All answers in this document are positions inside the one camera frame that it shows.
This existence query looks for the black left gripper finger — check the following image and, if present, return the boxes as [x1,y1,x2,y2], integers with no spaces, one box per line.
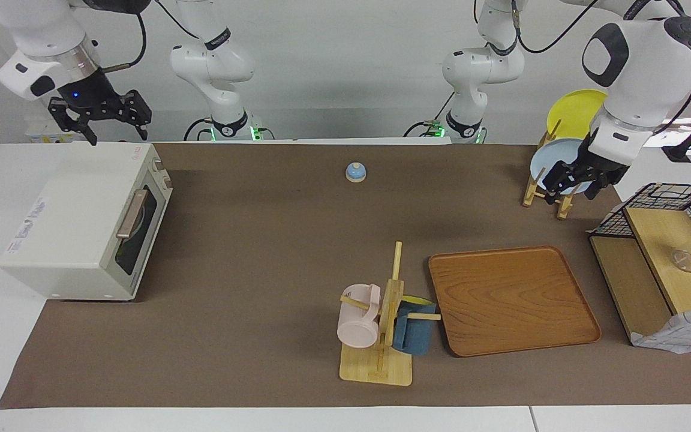
[540,157,584,197]
[585,171,616,200]

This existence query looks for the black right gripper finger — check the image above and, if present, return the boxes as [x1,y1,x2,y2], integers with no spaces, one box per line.
[48,98,98,146]
[106,89,153,142]

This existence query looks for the glass oven door with handle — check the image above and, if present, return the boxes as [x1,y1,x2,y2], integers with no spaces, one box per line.
[113,180,173,279]

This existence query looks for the white toaster oven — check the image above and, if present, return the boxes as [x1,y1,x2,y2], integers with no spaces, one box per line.
[0,141,174,301]

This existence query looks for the light blue plate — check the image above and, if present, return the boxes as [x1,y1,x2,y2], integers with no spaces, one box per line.
[530,139,593,196]

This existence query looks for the wooden plate rack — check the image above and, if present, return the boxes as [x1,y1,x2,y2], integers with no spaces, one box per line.
[521,120,584,220]

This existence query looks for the yellow plate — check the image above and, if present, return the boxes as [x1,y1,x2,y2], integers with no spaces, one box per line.
[546,89,609,142]

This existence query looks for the brown wooden tray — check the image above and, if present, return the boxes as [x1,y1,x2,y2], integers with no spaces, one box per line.
[428,245,602,358]

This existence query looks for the white quilted cloth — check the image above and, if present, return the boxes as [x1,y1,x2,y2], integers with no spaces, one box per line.
[630,303,691,355]

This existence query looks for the brown table mat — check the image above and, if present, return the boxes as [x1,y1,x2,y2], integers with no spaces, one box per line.
[0,142,691,410]

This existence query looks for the dark blue mug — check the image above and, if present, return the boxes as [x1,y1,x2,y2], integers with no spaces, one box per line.
[392,296,437,356]

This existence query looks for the wooden mug tree stand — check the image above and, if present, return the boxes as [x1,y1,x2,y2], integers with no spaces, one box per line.
[340,241,442,386]

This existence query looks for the pink mug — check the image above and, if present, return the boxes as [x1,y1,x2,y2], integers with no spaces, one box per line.
[337,284,382,349]

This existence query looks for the black base cable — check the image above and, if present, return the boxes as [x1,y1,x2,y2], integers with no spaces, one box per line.
[183,117,213,142]
[404,90,455,138]

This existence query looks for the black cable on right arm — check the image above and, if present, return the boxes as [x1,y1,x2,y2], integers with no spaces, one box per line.
[103,11,148,71]

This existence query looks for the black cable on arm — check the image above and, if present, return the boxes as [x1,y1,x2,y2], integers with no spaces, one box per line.
[512,0,652,55]
[103,11,148,71]

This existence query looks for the black wire basket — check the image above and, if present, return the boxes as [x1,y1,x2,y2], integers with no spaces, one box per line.
[591,183,691,277]

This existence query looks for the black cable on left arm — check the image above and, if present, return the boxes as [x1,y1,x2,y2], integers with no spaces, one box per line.
[512,0,652,55]

